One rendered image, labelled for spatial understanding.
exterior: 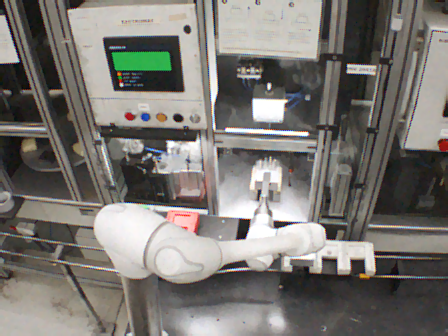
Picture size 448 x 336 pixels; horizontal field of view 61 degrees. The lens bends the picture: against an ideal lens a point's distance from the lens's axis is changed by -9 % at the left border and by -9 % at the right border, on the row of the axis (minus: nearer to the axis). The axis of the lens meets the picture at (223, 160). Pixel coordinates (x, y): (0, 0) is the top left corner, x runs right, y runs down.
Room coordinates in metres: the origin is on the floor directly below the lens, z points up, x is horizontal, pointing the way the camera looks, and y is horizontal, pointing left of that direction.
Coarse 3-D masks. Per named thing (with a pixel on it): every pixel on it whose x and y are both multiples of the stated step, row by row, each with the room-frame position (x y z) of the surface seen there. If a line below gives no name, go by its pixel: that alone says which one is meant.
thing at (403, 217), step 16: (432, 0) 1.07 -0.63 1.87; (400, 160) 1.06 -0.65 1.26; (416, 160) 1.05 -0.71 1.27; (432, 160) 1.04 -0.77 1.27; (384, 176) 1.07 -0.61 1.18; (400, 176) 1.06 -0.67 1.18; (416, 176) 1.05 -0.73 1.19; (432, 176) 1.03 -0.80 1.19; (384, 192) 1.07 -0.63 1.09; (400, 192) 1.06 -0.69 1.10; (416, 192) 1.04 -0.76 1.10; (432, 192) 1.03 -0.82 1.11; (384, 208) 1.06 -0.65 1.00; (400, 208) 1.05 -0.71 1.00; (416, 208) 1.04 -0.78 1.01; (432, 208) 1.02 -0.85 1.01; (432, 224) 1.02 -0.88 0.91
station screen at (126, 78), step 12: (108, 48) 1.20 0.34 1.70; (120, 48) 1.19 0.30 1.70; (132, 48) 1.18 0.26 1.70; (144, 48) 1.17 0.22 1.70; (156, 48) 1.17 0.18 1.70; (168, 48) 1.16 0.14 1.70; (120, 72) 1.19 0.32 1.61; (132, 72) 1.18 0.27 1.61; (144, 72) 1.18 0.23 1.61; (156, 72) 1.17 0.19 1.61; (168, 72) 1.16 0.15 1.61; (120, 84) 1.19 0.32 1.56; (132, 84) 1.19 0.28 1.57; (144, 84) 1.18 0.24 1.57; (156, 84) 1.17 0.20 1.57; (168, 84) 1.16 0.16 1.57
